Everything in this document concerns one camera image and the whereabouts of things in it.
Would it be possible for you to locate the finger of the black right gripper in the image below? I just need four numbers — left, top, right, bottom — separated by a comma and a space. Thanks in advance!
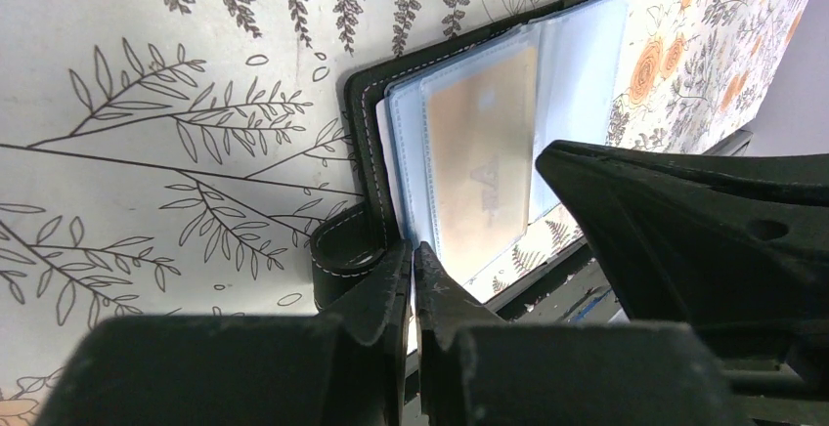
536, 140, 828, 353

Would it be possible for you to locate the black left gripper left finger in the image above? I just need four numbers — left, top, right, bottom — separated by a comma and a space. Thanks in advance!
37, 241, 412, 425

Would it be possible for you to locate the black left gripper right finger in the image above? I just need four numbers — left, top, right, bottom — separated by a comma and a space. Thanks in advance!
413, 241, 753, 426

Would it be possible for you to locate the black leather card holder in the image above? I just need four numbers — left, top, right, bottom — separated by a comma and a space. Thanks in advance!
311, 0, 630, 309

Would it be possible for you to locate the floral table mat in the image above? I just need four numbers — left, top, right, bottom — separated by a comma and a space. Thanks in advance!
1, 0, 808, 425

